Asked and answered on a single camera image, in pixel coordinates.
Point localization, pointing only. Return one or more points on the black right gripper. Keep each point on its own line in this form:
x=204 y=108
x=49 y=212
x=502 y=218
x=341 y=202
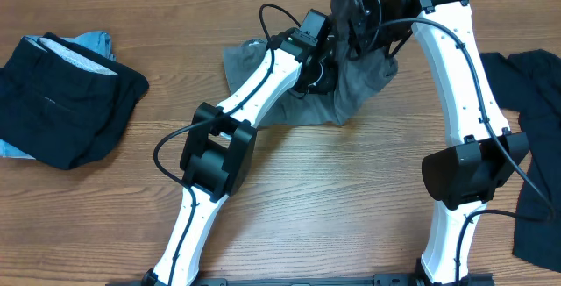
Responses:
x=362 y=3

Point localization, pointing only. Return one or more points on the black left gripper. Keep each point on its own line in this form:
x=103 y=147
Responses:
x=319 y=75

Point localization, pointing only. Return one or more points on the grey shorts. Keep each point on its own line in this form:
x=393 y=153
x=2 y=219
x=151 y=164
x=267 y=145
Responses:
x=358 y=79

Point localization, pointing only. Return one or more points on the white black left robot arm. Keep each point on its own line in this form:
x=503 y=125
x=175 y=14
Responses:
x=217 y=155

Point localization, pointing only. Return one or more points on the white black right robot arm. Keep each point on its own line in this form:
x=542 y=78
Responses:
x=481 y=151

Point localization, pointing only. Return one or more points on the dark teal t-shirt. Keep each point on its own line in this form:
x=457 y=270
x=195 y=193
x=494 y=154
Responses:
x=529 y=83

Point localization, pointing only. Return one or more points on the light blue jeans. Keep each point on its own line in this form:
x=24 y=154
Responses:
x=99 y=42

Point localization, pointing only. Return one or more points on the folded black shorts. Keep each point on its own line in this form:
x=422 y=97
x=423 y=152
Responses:
x=64 y=104

